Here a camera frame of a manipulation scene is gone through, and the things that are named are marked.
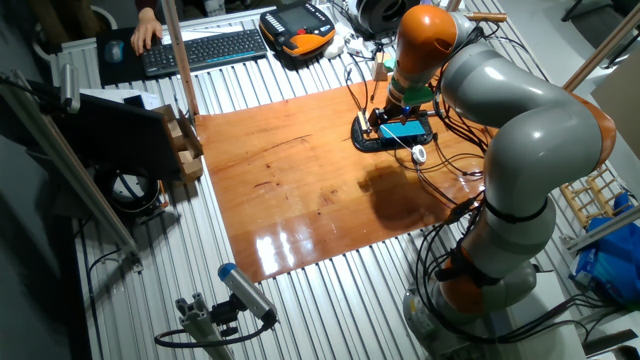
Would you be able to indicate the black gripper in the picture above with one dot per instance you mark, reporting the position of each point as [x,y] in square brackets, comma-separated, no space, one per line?
[396,110]

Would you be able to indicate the stacked wooden blocks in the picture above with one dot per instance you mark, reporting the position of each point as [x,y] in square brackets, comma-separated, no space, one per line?
[187,150]

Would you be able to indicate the black oval docking station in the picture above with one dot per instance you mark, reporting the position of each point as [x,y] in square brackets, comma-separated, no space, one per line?
[365,145]

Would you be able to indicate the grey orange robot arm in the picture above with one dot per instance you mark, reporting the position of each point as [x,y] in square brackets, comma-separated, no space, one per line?
[540,140]

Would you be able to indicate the blue box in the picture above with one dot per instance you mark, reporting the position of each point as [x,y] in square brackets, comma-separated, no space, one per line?
[402,129]

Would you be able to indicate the short aluminium profile stand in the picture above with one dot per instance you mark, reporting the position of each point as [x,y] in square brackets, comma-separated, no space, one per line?
[200,325]

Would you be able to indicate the black round spool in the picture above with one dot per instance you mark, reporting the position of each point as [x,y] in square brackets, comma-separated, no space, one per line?
[375,17]

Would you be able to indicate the blue plastic bag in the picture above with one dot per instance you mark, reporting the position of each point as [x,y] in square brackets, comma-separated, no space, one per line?
[610,260]

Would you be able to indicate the wooden ladder rack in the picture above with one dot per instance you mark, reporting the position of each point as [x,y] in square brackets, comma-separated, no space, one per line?
[592,197]

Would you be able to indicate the person right hand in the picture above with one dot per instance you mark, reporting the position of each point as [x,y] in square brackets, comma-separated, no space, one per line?
[146,30]

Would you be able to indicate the brown frame post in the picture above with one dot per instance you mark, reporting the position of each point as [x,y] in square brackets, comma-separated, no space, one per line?
[600,50]
[177,60]

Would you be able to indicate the long aluminium profile bar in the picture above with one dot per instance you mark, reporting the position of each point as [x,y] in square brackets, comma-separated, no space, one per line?
[65,165]

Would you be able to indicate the white power adapter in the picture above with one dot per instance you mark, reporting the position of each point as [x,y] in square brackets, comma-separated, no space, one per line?
[357,48]

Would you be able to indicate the tall wooden block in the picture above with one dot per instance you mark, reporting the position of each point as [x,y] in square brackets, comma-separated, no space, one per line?
[380,67]

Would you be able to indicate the glossy wooden board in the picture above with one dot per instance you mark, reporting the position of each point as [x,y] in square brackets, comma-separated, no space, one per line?
[300,190]

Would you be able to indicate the white paper sheets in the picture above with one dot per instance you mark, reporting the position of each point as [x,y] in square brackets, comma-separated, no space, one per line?
[220,31]

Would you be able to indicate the white rounded lump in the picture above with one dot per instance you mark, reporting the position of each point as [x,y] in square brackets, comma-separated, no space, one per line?
[334,47]

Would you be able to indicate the silver metal rod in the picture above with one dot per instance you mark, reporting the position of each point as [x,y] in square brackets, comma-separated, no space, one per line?
[424,116]

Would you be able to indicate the white pedestal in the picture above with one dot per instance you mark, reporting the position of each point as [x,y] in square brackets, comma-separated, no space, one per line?
[545,325]

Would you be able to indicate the silver camera with blue cap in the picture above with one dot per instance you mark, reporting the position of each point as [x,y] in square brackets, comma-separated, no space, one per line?
[247,292]

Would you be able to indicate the black keyboard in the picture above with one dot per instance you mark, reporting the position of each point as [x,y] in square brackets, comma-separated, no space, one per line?
[205,50]

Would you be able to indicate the black mouse pad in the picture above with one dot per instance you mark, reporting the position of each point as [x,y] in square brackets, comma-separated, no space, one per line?
[125,72]

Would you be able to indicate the beige cardboard sheet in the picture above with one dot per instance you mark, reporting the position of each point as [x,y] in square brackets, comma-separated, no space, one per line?
[620,100]

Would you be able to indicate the grey computer mouse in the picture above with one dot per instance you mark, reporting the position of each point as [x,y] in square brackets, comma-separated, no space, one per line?
[114,51]

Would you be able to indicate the black chair base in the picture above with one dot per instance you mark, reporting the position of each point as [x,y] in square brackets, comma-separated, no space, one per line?
[615,20]

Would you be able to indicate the orange black teach pendant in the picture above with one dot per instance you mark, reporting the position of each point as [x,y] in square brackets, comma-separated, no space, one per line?
[297,27]

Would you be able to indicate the black flat panel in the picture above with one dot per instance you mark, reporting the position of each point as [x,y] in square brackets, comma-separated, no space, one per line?
[120,135]

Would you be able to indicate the flat black box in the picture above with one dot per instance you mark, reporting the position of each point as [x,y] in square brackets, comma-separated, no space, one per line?
[610,342]

